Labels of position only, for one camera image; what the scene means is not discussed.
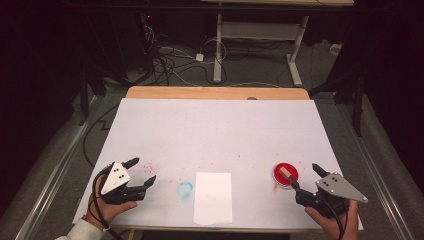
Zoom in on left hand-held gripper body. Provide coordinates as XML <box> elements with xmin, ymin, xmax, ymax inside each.
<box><xmin>99</xmin><ymin>161</ymin><xmax>148</xmax><ymax>205</ymax></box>

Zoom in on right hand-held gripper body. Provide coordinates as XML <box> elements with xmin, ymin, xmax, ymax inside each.
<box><xmin>294</xmin><ymin>171</ymin><xmax>369</xmax><ymax>219</ymax></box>

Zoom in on round red ink pad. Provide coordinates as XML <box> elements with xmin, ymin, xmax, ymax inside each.
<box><xmin>273</xmin><ymin>162</ymin><xmax>300</xmax><ymax>190</ymax></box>

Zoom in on person's left hand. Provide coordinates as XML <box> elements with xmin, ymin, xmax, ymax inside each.
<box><xmin>85</xmin><ymin>164</ymin><xmax>139</xmax><ymax>225</ymax></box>

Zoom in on person's right hand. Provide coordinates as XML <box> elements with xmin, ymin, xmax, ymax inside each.
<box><xmin>304</xmin><ymin>199</ymin><xmax>361</xmax><ymax>240</ymax></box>

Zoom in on white paper sheet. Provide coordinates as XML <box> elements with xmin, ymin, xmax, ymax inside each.
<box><xmin>192</xmin><ymin>171</ymin><xmax>234</xmax><ymax>226</ymax></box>

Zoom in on black stand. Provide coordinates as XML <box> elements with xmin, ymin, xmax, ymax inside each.
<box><xmin>309</xmin><ymin>64</ymin><xmax>365</xmax><ymax>138</ymax></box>

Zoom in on large white board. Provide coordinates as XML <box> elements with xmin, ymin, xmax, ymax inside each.
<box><xmin>72</xmin><ymin>97</ymin><xmax>365</xmax><ymax>232</ymax></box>

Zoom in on wooden table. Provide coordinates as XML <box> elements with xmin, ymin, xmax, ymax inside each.
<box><xmin>124</xmin><ymin>85</ymin><xmax>316</xmax><ymax>235</ymax></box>

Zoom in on small white box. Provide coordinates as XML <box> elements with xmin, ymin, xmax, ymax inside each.
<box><xmin>329</xmin><ymin>42</ymin><xmax>343</xmax><ymax>57</ymax></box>

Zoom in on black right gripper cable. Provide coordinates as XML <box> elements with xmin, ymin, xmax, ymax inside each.
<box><xmin>318</xmin><ymin>194</ymin><xmax>349</xmax><ymax>240</ymax></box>

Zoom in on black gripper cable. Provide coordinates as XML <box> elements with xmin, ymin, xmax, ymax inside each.
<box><xmin>318</xmin><ymin>194</ymin><xmax>349</xmax><ymax>240</ymax></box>
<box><xmin>91</xmin><ymin>167</ymin><xmax>127</xmax><ymax>240</ymax></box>

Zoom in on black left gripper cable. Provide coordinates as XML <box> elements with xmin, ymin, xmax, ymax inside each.
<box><xmin>91</xmin><ymin>167</ymin><xmax>127</xmax><ymax>240</ymax></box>

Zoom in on metal floor rail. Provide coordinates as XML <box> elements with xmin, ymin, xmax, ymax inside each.
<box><xmin>335</xmin><ymin>99</ymin><xmax>415</xmax><ymax>240</ymax></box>
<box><xmin>14</xmin><ymin>95</ymin><xmax>102</xmax><ymax>240</ymax></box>

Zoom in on orange bead bracelet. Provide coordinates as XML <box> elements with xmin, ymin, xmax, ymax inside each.
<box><xmin>80</xmin><ymin>214</ymin><xmax>112</xmax><ymax>232</ymax></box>

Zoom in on black floor cable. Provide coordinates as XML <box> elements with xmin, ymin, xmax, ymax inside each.
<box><xmin>82</xmin><ymin>103</ymin><xmax>120</xmax><ymax>168</ymax></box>

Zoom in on tangle of floor cables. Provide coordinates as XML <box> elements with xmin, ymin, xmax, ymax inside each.
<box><xmin>141</xmin><ymin>24</ymin><xmax>231</xmax><ymax>88</ymax></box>

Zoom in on white metal desk frame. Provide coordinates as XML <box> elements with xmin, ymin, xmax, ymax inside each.
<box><xmin>199</xmin><ymin>0</ymin><xmax>355</xmax><ymax>88</ymax></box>

